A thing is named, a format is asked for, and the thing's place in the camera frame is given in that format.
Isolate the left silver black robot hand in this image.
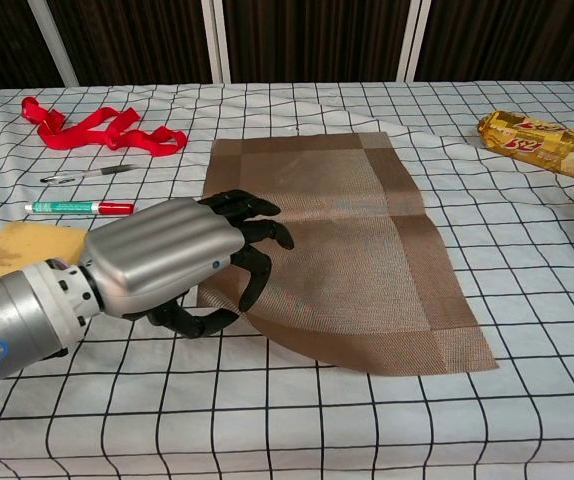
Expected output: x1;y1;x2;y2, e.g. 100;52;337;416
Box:
82;188;296;340

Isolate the brown woven placemat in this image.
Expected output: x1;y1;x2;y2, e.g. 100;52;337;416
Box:
195;131;499;377

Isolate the green marker with red cap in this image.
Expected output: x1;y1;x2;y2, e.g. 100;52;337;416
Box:
24;200;135;217

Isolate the clear black ballpoint pen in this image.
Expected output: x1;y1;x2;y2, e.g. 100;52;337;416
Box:
39;164;136;185

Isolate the yellow sponge block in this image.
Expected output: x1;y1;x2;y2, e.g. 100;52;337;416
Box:
0;221;88;279

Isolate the red ribbon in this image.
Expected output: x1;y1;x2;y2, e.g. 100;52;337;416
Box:
20;96;188;159

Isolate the white black checked tablecloth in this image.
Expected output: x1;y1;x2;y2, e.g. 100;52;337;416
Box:
0;79;574;480

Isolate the gold biscuit packet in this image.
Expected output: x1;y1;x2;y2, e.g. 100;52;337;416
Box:
476;110;574;182

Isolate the white double partition post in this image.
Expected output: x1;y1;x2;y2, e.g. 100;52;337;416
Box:
201;0;232;84

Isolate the white slanted partition post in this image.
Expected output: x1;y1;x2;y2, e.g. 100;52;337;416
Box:
27;0;79;87

